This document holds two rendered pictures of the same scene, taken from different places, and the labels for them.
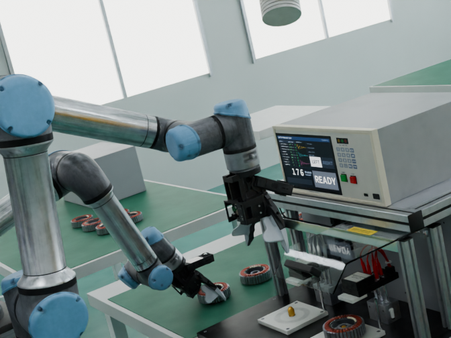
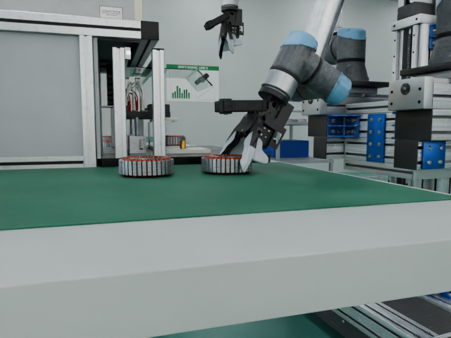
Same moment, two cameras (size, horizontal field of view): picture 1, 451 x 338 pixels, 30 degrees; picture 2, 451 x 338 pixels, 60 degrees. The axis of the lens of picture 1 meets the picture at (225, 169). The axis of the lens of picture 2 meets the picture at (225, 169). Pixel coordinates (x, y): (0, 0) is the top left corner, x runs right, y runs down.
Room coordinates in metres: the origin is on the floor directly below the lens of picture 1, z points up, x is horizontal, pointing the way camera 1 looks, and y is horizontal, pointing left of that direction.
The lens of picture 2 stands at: (3.51, 0.32, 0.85)
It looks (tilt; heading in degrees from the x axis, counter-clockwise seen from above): 6 degrees down; 193
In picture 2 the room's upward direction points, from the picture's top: straight up
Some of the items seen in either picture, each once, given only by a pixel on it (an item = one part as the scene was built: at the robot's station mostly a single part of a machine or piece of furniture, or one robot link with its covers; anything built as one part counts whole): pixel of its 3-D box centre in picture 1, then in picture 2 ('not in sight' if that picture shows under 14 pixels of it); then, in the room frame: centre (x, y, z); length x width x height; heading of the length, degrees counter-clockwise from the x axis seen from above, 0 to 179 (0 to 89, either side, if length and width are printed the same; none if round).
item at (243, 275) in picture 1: (255, 274); (146, 165); (2.75, -0.02, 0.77); 0.11 x 0.11 x 0.04
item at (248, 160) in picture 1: (243, 159); (229, 3); (1.83, -0.04, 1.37); 0.08 x 0.08 x 0.05
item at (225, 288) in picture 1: (213, 292); (226, 163); (2.67, 0.13, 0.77); 0.11 x 0.11 x 0.04
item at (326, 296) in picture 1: (328, 292); (137, 143); (2.38, -0.22, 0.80); 0.08 x 0.05 x 0.06; 30
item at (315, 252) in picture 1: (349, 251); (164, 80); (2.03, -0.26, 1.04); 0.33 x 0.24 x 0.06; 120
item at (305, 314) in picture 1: (292, 316); (182, 150); (2.31, -0.09, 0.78); 0.15 x 0.15 x 0.01; 30
